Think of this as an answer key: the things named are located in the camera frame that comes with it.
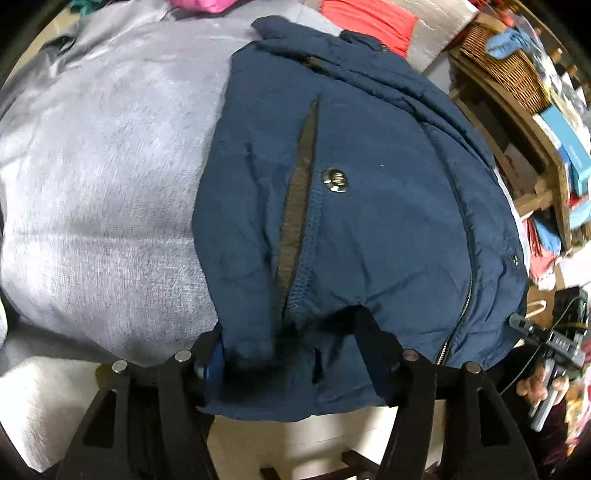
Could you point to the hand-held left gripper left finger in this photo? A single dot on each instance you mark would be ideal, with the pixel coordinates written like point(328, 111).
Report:
point(214, 369)

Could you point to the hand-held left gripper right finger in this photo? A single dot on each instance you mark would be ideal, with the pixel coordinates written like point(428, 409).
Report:
point(376, 344)

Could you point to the navy blue puffer jacket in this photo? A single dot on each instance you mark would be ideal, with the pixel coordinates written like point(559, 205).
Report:
point(392, 207)

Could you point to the person's right hand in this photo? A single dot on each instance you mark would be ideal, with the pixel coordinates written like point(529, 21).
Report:
point(528, 390)

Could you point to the coral cloth stack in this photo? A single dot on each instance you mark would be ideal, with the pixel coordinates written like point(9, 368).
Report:
point(542, 263)

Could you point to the white bed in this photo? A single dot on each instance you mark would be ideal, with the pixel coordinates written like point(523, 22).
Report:
point(46, 406)

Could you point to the light blue cardboard box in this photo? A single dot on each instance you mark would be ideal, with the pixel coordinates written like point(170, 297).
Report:
point(572, 147)

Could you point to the grey blanket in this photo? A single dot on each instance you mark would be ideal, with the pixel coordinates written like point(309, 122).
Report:
point(115, 184)

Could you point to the wooden side shelf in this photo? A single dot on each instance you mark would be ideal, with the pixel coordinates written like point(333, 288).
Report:
point(531, 124)

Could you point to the wicker basket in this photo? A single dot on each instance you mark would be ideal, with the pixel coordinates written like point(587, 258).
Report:
point(503, 64)

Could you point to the light blue cloth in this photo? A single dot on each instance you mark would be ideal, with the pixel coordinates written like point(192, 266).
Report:
point(508, 42)

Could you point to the red-orange pillow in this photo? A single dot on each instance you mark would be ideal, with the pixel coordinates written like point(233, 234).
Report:
point(378, 23)

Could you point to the silver foil insulation board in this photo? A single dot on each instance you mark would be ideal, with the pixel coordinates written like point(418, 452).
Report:
point(438, 27)

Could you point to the pink pillow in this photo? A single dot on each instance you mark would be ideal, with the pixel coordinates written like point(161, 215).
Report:
point(203, 4)

